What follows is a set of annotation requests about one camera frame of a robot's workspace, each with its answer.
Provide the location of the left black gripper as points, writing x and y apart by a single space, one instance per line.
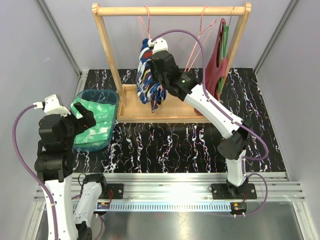
88 120

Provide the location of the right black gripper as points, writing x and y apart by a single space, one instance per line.
152 64

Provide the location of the green tie-dye trousers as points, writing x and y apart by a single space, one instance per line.
103 114

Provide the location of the blue patterned trousers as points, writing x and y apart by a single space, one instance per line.
148 90

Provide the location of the pink wire hanger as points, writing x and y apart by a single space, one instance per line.
202 30
145 28

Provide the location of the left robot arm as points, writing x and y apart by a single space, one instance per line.
54 168

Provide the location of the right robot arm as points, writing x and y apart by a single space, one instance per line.
234 130

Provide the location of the green hanger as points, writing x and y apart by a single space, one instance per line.
222 51

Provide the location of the blue transparent plastic bin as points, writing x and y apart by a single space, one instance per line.
105 96

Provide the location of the wooden clothes rack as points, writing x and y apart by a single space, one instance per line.
131 110

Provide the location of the maroon tank top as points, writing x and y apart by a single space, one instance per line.
215 70

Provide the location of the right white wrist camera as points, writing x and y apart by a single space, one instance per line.
158 45

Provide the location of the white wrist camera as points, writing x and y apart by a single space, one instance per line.
158 45
52 105

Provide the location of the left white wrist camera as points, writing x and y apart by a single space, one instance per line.
52 105

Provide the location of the aluminium mounting rail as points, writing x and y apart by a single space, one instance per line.
192 192

